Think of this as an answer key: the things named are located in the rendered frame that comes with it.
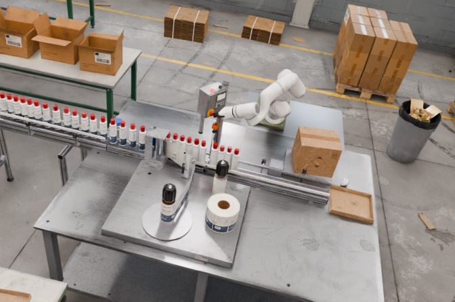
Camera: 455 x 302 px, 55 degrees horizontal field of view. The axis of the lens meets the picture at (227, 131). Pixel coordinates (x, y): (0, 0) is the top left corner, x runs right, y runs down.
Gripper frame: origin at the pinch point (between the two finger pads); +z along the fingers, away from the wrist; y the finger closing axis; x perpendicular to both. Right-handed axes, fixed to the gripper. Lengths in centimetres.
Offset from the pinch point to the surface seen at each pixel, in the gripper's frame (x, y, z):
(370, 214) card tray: 102, -26, -74
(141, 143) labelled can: 8, 14, 61
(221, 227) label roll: 53, 50, -9
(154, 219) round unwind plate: 37, 63, 26
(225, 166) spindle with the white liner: 25.9, 24.9, -10.5
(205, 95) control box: -14.7, 1.1, 1.6
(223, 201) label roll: 43, 38, -9
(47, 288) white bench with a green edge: 33, 128, 52
